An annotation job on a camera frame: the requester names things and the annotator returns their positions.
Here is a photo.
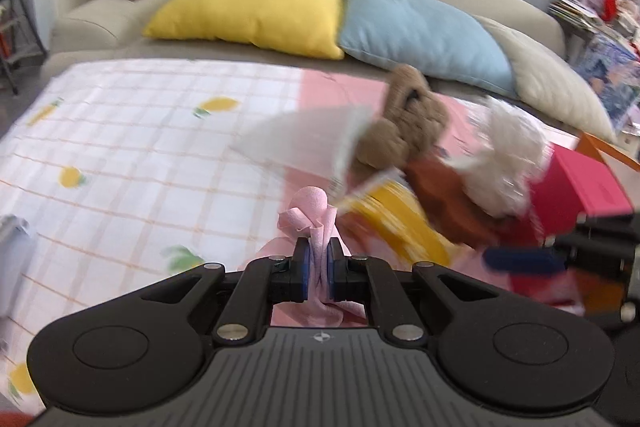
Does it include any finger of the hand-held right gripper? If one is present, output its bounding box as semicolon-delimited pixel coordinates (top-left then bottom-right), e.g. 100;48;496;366
482;247;563;278

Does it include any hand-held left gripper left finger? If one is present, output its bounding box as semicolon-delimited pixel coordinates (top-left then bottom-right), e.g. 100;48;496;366
132;237;313;345

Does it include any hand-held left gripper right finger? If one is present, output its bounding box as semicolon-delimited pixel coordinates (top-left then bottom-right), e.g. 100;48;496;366
327;239;506;343

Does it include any pink cloth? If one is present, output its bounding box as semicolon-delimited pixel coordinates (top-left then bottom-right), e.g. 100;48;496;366
250;187;371;328

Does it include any yellow snack packet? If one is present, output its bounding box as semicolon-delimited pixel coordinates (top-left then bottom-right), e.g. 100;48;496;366
335;172;458;268

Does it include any orange cardboard box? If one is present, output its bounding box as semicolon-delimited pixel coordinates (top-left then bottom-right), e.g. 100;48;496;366
575;133;640;315

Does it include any brown sponge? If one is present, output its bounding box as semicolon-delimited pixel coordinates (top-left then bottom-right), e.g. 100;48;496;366
405;157;496;250

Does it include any white fluffy plush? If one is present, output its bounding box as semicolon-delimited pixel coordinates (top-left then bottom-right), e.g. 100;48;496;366
462;99;548;218

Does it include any clear plastic bag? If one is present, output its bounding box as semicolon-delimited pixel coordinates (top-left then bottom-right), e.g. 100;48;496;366
230;104;373;198

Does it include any brown plush toy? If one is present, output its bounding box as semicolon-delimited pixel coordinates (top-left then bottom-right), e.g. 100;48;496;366
356;64;451;170

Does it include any clear box with red lid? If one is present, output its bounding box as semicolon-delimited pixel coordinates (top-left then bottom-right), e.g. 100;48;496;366
495;144;635;308

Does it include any cartoon printed pillow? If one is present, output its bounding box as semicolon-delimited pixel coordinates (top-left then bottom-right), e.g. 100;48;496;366
570;34;640;132

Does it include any beige pillow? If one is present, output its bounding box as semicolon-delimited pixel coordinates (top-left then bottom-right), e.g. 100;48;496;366
475;16;617;142

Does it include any checked lemon print tablecloth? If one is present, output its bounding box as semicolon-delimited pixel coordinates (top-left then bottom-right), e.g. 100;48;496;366
0;57;601;418

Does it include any pile of books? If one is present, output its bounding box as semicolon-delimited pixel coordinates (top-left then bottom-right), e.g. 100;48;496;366
547;0;601;28

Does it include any white study desk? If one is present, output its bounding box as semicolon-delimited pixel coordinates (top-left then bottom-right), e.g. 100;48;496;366
547;0;640;58

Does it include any light blue pillow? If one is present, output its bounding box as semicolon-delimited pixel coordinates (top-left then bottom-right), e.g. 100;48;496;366
337;0;518;100

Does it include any yellow pillow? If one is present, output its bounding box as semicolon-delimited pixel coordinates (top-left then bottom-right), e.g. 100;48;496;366
142;0;347;60

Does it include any metal folding ladder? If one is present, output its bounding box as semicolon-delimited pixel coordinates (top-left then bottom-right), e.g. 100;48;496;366
0;0;48;95

